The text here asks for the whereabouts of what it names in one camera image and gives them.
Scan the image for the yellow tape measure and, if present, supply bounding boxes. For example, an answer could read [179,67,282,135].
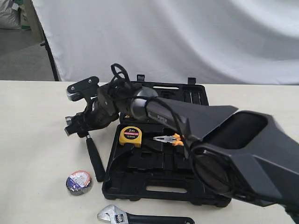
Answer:
[119,126,142,148]

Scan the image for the black backdrop stand pole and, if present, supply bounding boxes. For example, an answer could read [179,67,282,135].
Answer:
[35,4,60,82]

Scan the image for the white backdrop cloth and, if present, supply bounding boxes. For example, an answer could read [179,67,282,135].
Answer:
[33,0,299,84]

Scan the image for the green white box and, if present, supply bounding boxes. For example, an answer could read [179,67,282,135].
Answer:
[19,0,31,30]

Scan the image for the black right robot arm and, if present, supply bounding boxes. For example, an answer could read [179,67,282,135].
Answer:
[65,79,299,218]

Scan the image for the black plastic tool case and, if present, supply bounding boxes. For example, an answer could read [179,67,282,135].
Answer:
[102,75,231,208]

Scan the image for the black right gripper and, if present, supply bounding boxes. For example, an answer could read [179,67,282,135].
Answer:
[64,99,119,138]

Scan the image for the adjustable wrench black handle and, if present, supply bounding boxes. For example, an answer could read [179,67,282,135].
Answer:
[97,204,195,224]

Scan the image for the black electrical tape roll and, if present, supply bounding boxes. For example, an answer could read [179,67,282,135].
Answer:
[65,170,93,196]

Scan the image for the grey plastic sack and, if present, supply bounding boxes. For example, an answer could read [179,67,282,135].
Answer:
[0,0,23,29]

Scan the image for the steel claw hammer black grip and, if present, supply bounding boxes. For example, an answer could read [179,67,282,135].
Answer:
[64,115,106,182]

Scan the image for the orange handled pliers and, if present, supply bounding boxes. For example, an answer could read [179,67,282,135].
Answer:
[153,133,184,146]

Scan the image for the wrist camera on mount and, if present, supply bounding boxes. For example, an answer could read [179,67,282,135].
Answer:
[66,76,100,102]

